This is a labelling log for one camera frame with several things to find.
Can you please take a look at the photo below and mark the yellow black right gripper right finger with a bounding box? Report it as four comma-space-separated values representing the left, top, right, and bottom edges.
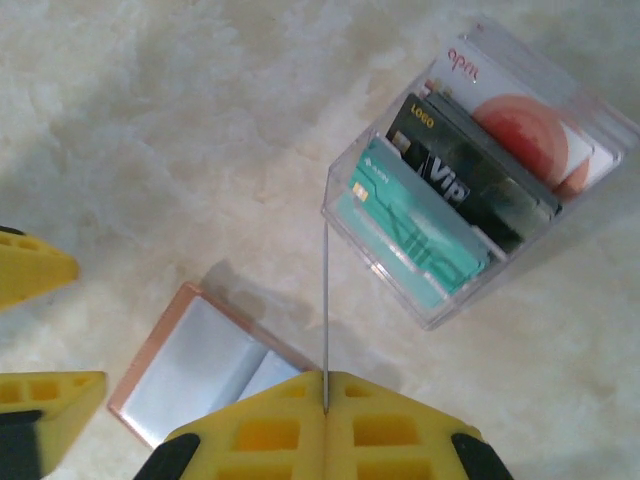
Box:
324, 370, 516, 480

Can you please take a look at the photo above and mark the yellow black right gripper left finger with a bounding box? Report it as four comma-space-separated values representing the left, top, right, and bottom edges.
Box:
132, 370, 329, 480

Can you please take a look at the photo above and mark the brown leather card holder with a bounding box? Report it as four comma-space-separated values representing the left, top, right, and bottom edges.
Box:
106, 281, 322, 450

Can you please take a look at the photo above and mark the thin plastic card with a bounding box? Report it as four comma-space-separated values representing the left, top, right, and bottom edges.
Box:
320, 223, 332, 417

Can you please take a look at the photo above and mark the teal card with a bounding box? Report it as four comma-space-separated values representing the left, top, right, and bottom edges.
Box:
331, 136, 497, 310

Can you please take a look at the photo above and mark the white card red circle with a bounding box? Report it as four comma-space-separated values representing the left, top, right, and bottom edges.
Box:
549, 119, 624, 202
423, 43, 617, 197

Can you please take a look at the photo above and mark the small red and teal box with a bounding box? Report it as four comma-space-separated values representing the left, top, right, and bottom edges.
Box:
320, 18, 640, 332

